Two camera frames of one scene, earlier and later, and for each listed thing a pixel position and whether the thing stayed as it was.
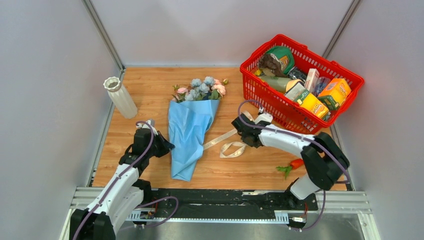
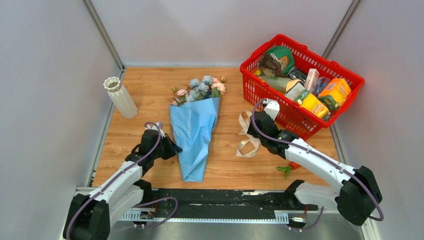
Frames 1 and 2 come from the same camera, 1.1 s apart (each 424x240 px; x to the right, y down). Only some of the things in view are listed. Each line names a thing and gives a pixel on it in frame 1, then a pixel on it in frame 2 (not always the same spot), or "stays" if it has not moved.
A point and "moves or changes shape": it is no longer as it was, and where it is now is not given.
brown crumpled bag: [269, 61] stays
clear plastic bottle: [322, 82] stays
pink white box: [311, 80] stays
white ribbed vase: [123, 102] stays
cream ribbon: [234, 131] moves or changes shape
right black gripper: [243, 139] → [251, 131]
